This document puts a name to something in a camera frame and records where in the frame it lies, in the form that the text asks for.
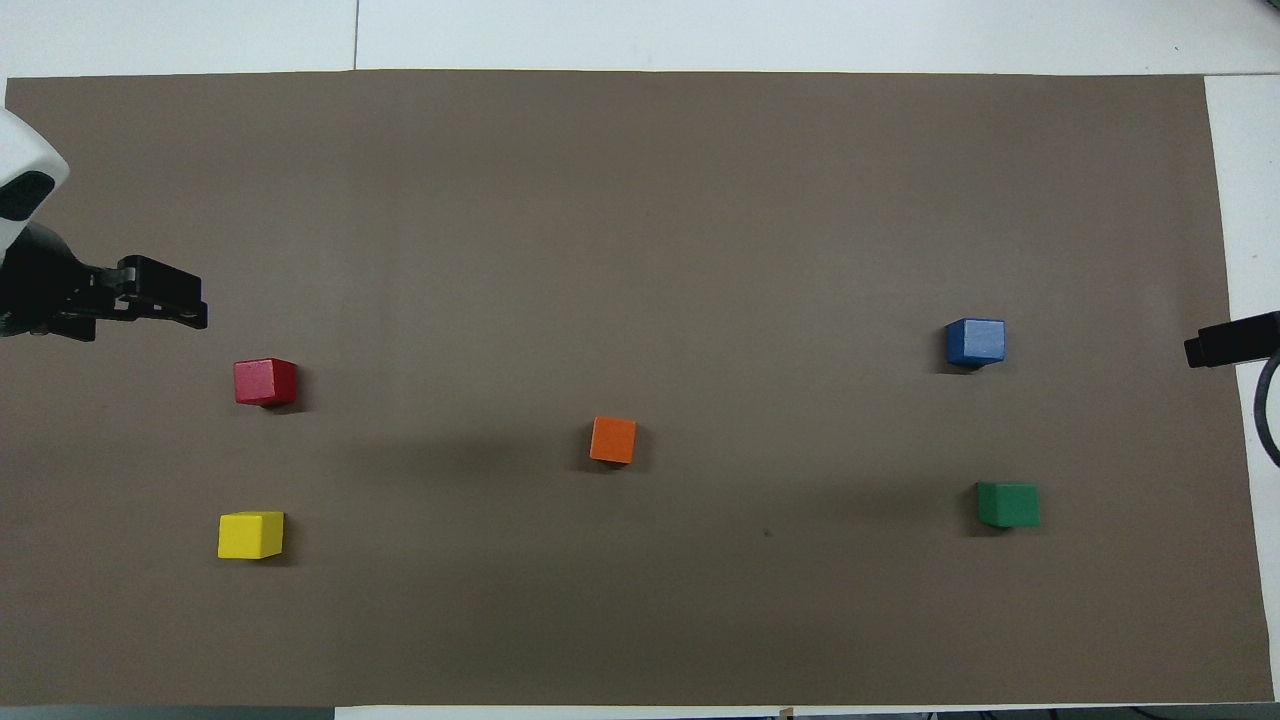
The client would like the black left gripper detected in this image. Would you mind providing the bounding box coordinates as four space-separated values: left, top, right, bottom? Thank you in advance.
0 222 209 341

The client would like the red wooden block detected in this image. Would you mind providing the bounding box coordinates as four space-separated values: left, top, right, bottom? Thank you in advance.
233 358 299 407

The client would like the yellow wooden block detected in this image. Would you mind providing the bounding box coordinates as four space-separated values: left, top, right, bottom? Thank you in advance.
217 511 286 561

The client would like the blue wooden block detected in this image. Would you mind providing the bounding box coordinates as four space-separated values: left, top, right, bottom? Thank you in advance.
945 317 1007 368

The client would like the green wooden block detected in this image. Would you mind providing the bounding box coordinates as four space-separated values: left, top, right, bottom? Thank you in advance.
976 481 1041 529

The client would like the orange wooden block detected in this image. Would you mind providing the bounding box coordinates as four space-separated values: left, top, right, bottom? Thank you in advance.
589 416 638 466

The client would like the brown paper table mat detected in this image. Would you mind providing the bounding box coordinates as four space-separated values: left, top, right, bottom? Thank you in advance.
5 70 1276 709

